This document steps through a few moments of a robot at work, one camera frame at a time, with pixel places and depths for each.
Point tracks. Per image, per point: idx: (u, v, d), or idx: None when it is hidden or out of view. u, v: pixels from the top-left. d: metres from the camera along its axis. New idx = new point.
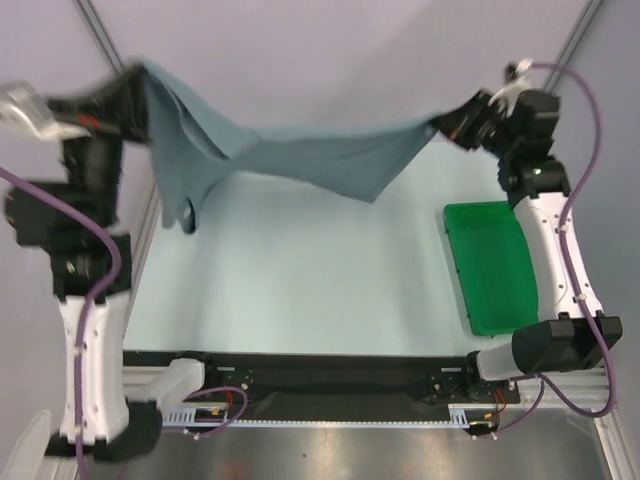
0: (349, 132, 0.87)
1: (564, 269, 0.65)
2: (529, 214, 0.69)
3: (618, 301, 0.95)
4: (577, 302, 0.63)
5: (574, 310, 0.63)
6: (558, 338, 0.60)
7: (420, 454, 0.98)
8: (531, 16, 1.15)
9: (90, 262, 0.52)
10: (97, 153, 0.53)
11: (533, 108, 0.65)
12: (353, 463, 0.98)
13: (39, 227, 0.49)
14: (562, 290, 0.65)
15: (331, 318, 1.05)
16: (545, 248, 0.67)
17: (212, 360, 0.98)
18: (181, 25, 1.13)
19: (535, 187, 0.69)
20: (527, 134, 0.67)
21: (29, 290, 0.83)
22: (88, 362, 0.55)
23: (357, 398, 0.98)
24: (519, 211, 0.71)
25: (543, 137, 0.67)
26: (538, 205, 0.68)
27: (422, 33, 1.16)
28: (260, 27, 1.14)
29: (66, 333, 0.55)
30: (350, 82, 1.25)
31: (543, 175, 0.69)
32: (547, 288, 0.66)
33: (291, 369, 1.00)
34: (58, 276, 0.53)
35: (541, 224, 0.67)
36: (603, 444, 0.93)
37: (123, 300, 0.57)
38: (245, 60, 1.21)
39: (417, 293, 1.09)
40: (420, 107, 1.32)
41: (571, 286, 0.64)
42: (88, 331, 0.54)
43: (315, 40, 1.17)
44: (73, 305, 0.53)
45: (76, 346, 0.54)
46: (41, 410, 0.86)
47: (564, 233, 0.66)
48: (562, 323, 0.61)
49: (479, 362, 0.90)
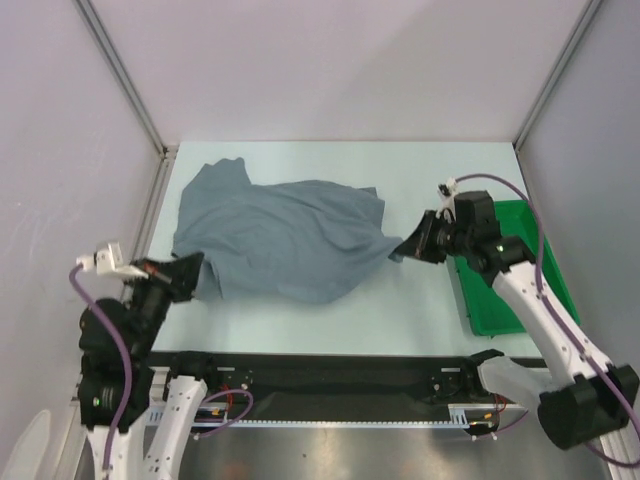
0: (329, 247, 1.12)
1: (563, 333, 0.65)
2: (510, 290, 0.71)
3: (622, 303, 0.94)
4: (585, 360, 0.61)
5: (585, 368, 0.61)
6: (584, 403, 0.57)
7: (420, 454, 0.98)
8: (542, 16, 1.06)
9: (115, 394, 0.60)
10: (154, 297, 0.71)
11: (471, 206, 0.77)
12: (353, 463, 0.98)
13: (96, 337, 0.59)
14: (567, 351, 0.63)
15: (328, 317, 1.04)
16: (538, 320, 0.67)
17: (212, 359, 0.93)
18: (171, 26, 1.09)
19: (503, 263, 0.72)
20: (474, 228, 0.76)
21: (32, 293, 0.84)
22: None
23: (357, 399, 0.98)
24: (500, 288, 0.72)
25: (488, 225, 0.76)
26: (513, 278, 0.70)
27: (421, 35, 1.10)
28: (253, 30, 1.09)
29: (94, 456, 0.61)
30: (349, 86, 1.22)
31: (507, 251, 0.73)
32: (553, 353, 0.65)
33: (294, 369, 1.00)
34: (86, 408, 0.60)
35: (523, 294, 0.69)
36: (603, 445, 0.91)
37: (141, 423, 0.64)
38: (241, 62, 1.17)
39: (418, 293, 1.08)
40: (421, 109, 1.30)
41: (575, 347, 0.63)
42: (113, 455, 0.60)
43: (311, 43, 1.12)
44: (99, 432, 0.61)
45: (103, 468, 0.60)
46: (41, 410, 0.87)
47: (546, 296, 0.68)
48: (579, 385, 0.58)
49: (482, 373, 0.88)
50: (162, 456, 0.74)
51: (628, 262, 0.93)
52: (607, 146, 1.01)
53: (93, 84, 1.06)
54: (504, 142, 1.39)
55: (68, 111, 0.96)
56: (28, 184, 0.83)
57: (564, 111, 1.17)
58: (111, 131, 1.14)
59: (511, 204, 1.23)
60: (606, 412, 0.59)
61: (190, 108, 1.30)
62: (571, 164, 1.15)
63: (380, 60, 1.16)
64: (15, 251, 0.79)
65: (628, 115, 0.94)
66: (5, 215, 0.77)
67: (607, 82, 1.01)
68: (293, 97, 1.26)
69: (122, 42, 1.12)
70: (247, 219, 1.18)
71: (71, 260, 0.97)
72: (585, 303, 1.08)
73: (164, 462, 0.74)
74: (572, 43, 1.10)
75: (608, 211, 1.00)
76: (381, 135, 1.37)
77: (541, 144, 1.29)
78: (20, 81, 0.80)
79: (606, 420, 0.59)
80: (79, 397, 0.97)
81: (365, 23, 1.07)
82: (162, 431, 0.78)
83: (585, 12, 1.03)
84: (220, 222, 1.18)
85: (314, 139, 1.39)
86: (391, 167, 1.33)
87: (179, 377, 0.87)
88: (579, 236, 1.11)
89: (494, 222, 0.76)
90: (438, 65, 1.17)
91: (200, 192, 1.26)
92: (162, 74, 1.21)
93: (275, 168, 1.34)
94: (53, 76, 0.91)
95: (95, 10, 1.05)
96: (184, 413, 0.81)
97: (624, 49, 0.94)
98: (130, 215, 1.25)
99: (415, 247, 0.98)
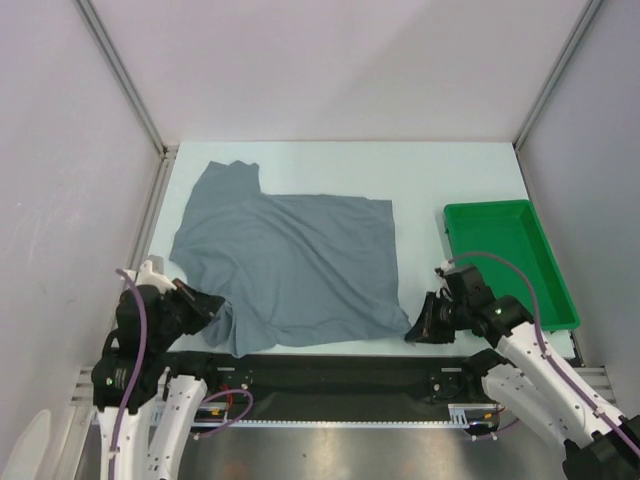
0: (330, 265, 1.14)
1: (573, 392, 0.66)
2: (513, 352, 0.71)
3: (624, 304, 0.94)
4: (599, 417, 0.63)
5: (602, 426, 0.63)
6: (608, 460, 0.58)
7: (420, 454, 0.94)
8: (542, 16, 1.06)
9: (127, 373, 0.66)
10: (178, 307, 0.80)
11: (462, 276, 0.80)
12: (353, 462, 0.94)
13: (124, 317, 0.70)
14: (581, 409, 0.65)
15: (328, 325, 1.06)
16: (549, 380, 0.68)
17: (212, 359, 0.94)
18: (171, 26, 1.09)
19: (506, 326, 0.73)
20: (468, 296, 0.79)
21: (31, 292, 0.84)
22: (120, 464, 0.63)
23: (357, 398, 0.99)
24: (504, 348, 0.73)
25: (480, 290, 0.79)
26: (517, 341, 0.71)
27: (421, 35, 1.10)
28: (253, 30, 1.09)
29: (102, 438, 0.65)
30: (349, 86, 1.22)
31: (506, 314, 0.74)
32: (567, 411, 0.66)
33: (294, 370, 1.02)
34: (98, 388, 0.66)
35: (527, 356, 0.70)
36: None
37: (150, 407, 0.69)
38: (241, 63, 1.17)
39: (418, 296, 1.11)
40: (420, 110, 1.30)
41: (588, 405, 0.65)
42: (121, 437, 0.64)
43: (312, 43, 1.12)
44: (110, 413, 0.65)
45: (110, 449, 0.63)
46: (41, 411, 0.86)
47: (551, 357, 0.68)
48: (599, 443, 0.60)
49: (491, 387, 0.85)
50: (161, 455, 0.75)
51: (629, 263, 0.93)
52: (606, 147, 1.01)
53: (94, 84, 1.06)
54: (503, 143, 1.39)
55: (68, 111, 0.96)
56: (27, 184, 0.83)
57: (563, 112, 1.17)
58: (111, 131, 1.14)
59: (515, 203, 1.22)
60: (627, 460, 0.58)
61: (190, 109, 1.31)
62: (571, 165, 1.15)
63: (380, 60, 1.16)
64: (15, 251, 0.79)
65: (627, 116, 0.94)
66: (6, 215, 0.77)
67: (606, 84, 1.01)
68: (293, 97, 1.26)
69: (122, 42, 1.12)
70: (248, 228, 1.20)
71: (71, 261, 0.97)
72: (585, 303, 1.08)
73: (163, 462, 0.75)
74: (571, 44, 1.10)
75: (610, 212, 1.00)
76: (381, 135, 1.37)
77: (541, 144, 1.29)
78: (20, 81, 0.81)
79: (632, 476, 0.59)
80: (78, 397, 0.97)
81: (365, 23, 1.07)
82: (162, 430, 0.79)
83: (584, 13, 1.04)
84: (222, 228, 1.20)
85: (313, 138, 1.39)
86: (390, 167, 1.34)
87: (179, 376, 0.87)
88: (578, 237, 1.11)
89: (485, 288, 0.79)
90: (438, 65, 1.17)
91: (202, 193, 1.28)
92: (162, 74, 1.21)
93: (277, 170, 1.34)
94: (53, 76, 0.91)
95: (95, 11, 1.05)
96: (184, 412, 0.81)
97: (623, 50, 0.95)
98: (130, 214, 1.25)
99: (422, 328, 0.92)
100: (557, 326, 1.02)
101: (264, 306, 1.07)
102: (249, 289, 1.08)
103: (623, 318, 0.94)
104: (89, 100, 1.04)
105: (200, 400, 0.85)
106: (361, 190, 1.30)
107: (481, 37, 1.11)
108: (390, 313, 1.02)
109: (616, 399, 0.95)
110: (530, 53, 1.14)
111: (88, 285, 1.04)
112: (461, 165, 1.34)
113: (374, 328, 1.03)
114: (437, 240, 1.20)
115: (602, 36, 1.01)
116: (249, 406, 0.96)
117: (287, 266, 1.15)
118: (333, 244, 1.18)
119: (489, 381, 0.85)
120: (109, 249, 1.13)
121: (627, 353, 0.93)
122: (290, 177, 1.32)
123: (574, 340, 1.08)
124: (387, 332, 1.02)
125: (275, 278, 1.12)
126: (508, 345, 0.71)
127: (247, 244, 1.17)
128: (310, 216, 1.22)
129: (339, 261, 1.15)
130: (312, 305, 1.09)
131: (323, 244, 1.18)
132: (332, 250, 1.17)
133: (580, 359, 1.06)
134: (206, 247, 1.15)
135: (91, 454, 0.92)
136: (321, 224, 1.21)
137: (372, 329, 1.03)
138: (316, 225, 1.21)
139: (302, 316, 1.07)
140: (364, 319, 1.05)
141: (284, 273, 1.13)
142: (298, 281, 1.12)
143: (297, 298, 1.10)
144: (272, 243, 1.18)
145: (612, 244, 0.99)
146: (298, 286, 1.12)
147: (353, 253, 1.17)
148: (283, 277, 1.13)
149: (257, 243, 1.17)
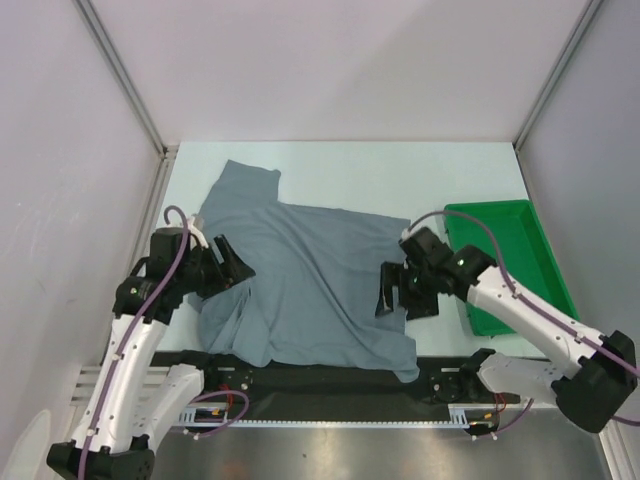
0: (337, 281, 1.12)
1: (550, 324, 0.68)
2: (486, 298, 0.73)
3: (625, 304, 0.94)
4: (582, 342, 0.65)
5: (585, 349, 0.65)
6: (599, 385, 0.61)
7: (420, 454, 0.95)
8: (542, 15, 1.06)
9: (152, 286, 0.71)
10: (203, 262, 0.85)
11: (418, 242, 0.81)
12: (353, 462, 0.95)
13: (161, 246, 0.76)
14: (563, 339, 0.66)
15: (330, 341, 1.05)
16: (526, 316, 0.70)
17: (212, 361, 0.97)
18: (170, 25, 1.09)
19: (470, 274, 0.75)
20: (428, 260, 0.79)
21: (31, 290, 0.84)
22: (120, 371, 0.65)
23: (357, 399, 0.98)
24: (476, 298, 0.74)
25: (438, 250, 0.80)
26: (487, 285, 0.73)
27: (420, 35, 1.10)
28: (252, 29, 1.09)
29: (111, 343, 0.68)
30: (349, 85, 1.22)
31: (468, 264, 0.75)
32: (551, 343, 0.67)
33: (294, 369, 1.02)
34: (121, 297, 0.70)
35: (499, 299, 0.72)
36: (604, 444, 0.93)
37: (160, 330, 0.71)
38: (240, 63, 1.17)
39: None
40: (419, 110, 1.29)
41: (568, 333, 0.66)
42: (129, 344, 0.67)
43: (311, 41, 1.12)
44: (124, 321, 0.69)
45: (116, 353, 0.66)
46: (41, 411, 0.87)
47: (521, 295, 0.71)
48: (587, 370, 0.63)
49: (485, 378, 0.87)
50: (150, 417, 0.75)
51: (631, 262, 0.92)
52: (606, 147, 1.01)
53: (94, 84, 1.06)
54: (502, 142, 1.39)
55: (67, 111, 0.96)
56: (27, 185, 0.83)
57: (564, 111, 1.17)
58: (111, 131, 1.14)
59: (515, 202, 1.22)
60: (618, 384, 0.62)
61: (190, 108, 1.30)
62: (571, 166, 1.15)
63: (381, 60, 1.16)
64: (14, 251, 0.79)
65: (627, 115, 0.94)
66: (5, 214, 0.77)
67: (606, 83, 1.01)
68: (293, 97, 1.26)
69: (122, 42, 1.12)
70: (257, 236, 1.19)
71: (71, 261, 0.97)
72: (585, 303, 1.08)
73: (150, 421, 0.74)
74: (571, 44, 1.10)
75: (611, 212, 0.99)
76: (381, 134, 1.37)
77: (541, 144, 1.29)
78: (20, 81, 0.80)
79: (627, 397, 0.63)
80: (78, 397, 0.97)
81: (365, 22, 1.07)
82: (157, 396, 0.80)
83: (585, 13, 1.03)
84: (233, 231, 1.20)
85: (314, 138, 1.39)
86: (391, 167, 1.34)
87: (179, 365, 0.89)
88: (578, 237, 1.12)
89: (442, 246, 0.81)
90: (438, 65, 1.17)
91: (220, 194, 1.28)
92: (162, 74, 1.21)
93: (283, 170, 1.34)
94: (53, 75, 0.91)
95: (94, 10, 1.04)
96: (181, 388, 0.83)
97: (624, 49, 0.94)
98: (130, 214, 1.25)
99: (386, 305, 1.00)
100: None
101: (265, 316, 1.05)
102: (249, 299, 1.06)
103: (624, 318, 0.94)
104: (87, 99, 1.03)
105: (195, 393, 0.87)
106: (361, 190, 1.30)
107: (482, 36, 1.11)
108: (393, 348, 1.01)
109: None
110: (529, 53, 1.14)
111: (88, 285, 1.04)
112: (461, 165, 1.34)
113: (373, 360, 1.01)
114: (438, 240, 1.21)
115: (603, 35, 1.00)
116: (246, 408, 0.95)
117: (294, 276, 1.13)
118: (341, 255, 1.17)
119: (483, 373, 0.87)
120: (109, 249, 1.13)
121: None
122: (292, 177, 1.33)
123: None
124: (388, 367, 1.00)
125: (278, 289, 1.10)
126: (476, 291, 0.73)
127: (256, 250, 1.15)
128: (322, 228, 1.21)
129: (344, 272, 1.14)
130: (313, 321, 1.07)
131: (329, 255, 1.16)
132: (342, 263, 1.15)
133: None
134: None
135: None
136: (331, 236, 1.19)
137: (371, 360, 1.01)
138: (326, 234, 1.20)
139: (301, 331, 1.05)
140: (364, 342, 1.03)
141: (289, 283, 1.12)
142: (303, 295, 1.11)
143: (300, 311, 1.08)
144: (281, 250, 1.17)
145: (613, 243, 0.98)
146: (301, 299, 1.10)
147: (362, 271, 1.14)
148: (286, 289, 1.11)
149: (264, 250, 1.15)
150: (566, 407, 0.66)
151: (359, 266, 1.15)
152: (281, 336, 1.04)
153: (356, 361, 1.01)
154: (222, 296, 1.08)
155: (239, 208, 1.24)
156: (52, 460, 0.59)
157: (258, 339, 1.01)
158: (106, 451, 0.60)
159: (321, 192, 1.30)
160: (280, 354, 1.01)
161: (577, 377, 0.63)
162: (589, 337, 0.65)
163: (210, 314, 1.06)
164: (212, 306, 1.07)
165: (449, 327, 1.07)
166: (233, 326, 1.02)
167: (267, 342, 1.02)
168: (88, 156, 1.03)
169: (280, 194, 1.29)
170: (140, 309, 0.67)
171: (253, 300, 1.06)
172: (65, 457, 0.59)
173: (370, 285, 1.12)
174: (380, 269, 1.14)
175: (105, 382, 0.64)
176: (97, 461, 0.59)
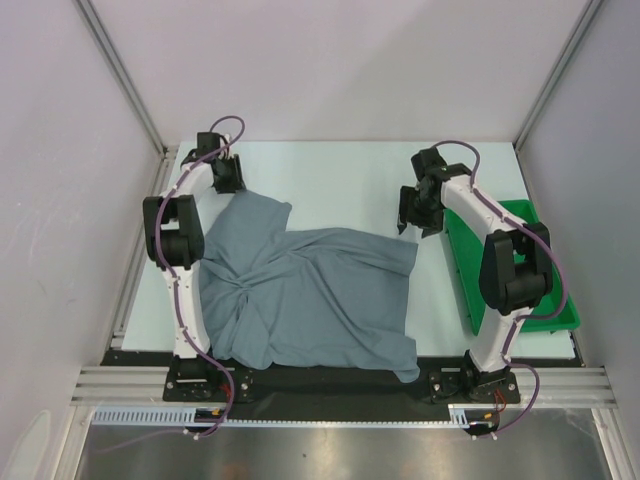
0: (338, 282, 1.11)
1: (488, 210, 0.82)
2: (451, 192, 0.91)
3: (627, 302, 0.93)
4: (504, 221, 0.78)
5: (506, 226, 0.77)
6: (502, 249, 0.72)
7: (420, 454, 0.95)
8: (542, 15, 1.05)
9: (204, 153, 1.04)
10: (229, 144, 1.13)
11: (420, 156, 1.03)
12: (353, 461, 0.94)
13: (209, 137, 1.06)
14: (491, 219, 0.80)
15: (330, 340, 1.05)
16: (469, 201, 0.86)
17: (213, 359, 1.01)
18: (169, 25, 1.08)
19: (447, 171, 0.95)
20: (423, 167, 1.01)
21: (32, 290, 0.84)
22: (188, 179, 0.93)
23: (358, 399, 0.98)
24: (445, 195, 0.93)
25: (435, 164, 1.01)
26: (453, 183, 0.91)
27: (420, 35, 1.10)
28: (251, 27, 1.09)
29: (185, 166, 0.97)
30: (349, 84, 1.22)
31: (449, 169, 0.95)
32: (483, 225, 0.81)
33: (294, 370, 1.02)
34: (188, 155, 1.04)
35: (459, 192, 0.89)
36: (603, 445, 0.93)
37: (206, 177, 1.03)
38: (241, 62, 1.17)
39: (419, 297, 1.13)
40: (419, 111, 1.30)
41: (496, 215, 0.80)
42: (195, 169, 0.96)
43: (313, 41, 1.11)
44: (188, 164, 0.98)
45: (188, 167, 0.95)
46: (41, 411, 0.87)
47: (475, 189, 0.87)
48: (501, 236, 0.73)
49: (474, 360, 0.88)
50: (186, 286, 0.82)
51: (631, 258, 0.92)
52: (605, 148, 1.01)
53: (94, 84, 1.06)
54: (502, 143, 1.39)
55: (66, 111, 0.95)
56: (28, 184, 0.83)
57: (564, 110, 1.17)
58: (111, 131, 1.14)
59: (514, 202, 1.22)
60: (529, 272, 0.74)
61: (191, 108, 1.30)
62: (570, 166, 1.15)
63: (380, 59, 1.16)
64: (14, 252, 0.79)
65: (628, 114, 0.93)
66: (6, 215, 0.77)
67: (607, 82, 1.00)
68: (293, 96, 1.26)
69: (122, 42, 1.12)
70: (255, 240, 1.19)
71: (71, 260, 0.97)
72: (585, 302, 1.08)
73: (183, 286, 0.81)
74: (571, 44, 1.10)
75: (613, 209, 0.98)
76: (382, 135, 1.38)
77: (541, 143, 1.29)
78: (19, 80, 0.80)
79: (533, 280, 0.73)
80: (78, 397, 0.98)
81: (365, 21, 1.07)
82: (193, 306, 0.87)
83: (584, 14, 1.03)
84: (232, 234, 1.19)
85: (314, 139, 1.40)
86: (390, 167, 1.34)
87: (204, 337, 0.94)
88: (577, 236, 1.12)
89: (440, 160, 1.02)
90: (438, 65, 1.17)
91: (220, 200, 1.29)
92: (161, 74, 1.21)
93: (283, 169, 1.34)
94: (52, 74, 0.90)
95: (95, 11, 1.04)
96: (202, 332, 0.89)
97: (624, 48, 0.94)
98: (130, 214, 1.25)
99: (405, 217, 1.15)
100: (557, 326, 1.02)
101: (265, 319, 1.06)
102: (246, 304, 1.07)
103: (625, 317, 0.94)
104: (87, 97, 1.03)
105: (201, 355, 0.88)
106: (362, 190, 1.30)
107: (481, 37, 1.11)
108: (395, 348, 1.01)
109: (616, 398, 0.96)
110: (529, 53, 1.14)
111: (88, 284, 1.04)
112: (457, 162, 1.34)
113: (373, 361, 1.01)
114: (437, 240, 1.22)
115: (603, 32, 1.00)
116: (233, 394, 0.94)
117: (292, 278, 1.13)
118: (341, 257, 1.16)
119: (472, 347, 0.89)
120: (109, 249, 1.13)
121: (626, 352, 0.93)
122: (292, 177, 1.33)
123: (574, 340, 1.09)
124: (389, 367, 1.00)
125: (277, 293, 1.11)
126: (446, 187, 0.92)
127: (251, 256, 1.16)
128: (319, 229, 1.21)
129: (345, 272, 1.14)
130: (312, 322, 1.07)
131: (329, 255, 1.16)
132: (342, 265, 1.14)
133: (580, 359, 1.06)
134: (215, 260, 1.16)
135: (92, 455, 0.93)
136: (330, 237, 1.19)
137: (371, 361, 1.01)
138: (323, 236, 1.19)
139: (301, 331, 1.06)
140: (366, 341, 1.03)
141: (288, 285, 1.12)
142: (303, 295, 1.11)
143: (299, 311, 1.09)
144: (275, 252, 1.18)
145: (616, 240, 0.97)
146: (300, 300, 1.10)
147: (363, 272, 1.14)
148: (285, 290, 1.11)
149: (261, 254, 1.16)
150: (487, 279, 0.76)
151: (360, 268, 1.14)
152: (281, 338, 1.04)
153: (357, 361, 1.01)
154: (218, 303, 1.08)
155: (238, 207, 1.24)
156: (147, 199, 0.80)
157: (258, 342, 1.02)
158: (189, 199, 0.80)
159: (320, 193, 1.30)
160: (281, 355, 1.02)
161: (487, 243, 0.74)
162: (512, 219, 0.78)
163: (210, 321, 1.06)
164: (209, 314, 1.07)
165: (448, 327, 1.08)
166: (230, 331, 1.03)
167: (267, 345, 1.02)
168: (87, 154, 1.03)
169: (276, 197, 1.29)
170: (203, 157, 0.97)
171: (251, 304, 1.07)
172: (156, 200, 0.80)
173: (370, 286, 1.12)
174: (377, 270, 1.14)
175: (182, 177, 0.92)
176: (178, 201, 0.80)
